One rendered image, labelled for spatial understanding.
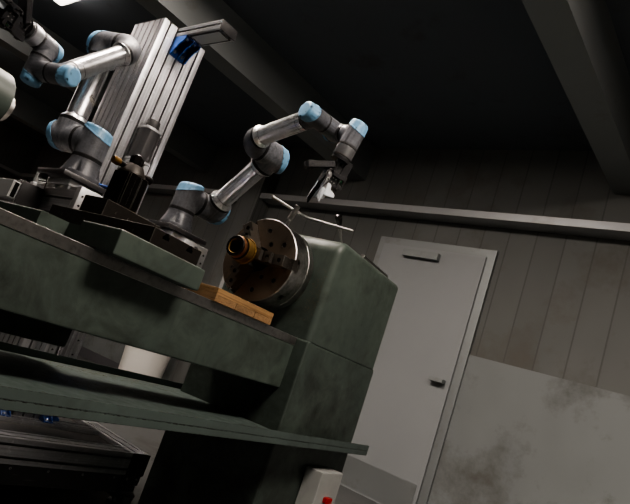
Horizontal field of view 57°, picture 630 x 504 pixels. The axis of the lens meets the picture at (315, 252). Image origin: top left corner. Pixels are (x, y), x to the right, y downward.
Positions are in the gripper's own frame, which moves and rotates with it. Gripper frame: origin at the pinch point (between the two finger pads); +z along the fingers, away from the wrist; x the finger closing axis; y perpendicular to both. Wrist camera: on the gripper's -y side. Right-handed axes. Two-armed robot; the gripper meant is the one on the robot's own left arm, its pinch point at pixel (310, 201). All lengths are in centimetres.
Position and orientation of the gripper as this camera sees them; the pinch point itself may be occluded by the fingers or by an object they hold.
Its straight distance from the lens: 216.1
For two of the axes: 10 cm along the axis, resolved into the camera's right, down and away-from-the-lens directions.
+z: -4.8, 8.7, -0.8
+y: 8.3, 4.9, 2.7
